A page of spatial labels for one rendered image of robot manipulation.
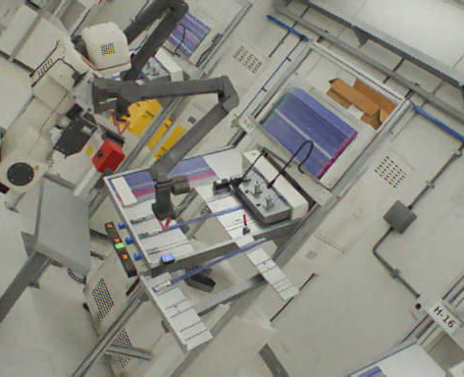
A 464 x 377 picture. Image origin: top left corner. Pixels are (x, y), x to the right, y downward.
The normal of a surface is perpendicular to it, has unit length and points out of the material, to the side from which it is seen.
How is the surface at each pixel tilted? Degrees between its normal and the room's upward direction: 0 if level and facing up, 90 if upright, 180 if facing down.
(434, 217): 90
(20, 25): 90
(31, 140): 90
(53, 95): 90
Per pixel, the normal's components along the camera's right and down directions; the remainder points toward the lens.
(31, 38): 0.44, 0.53
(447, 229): -0.65, -0.36
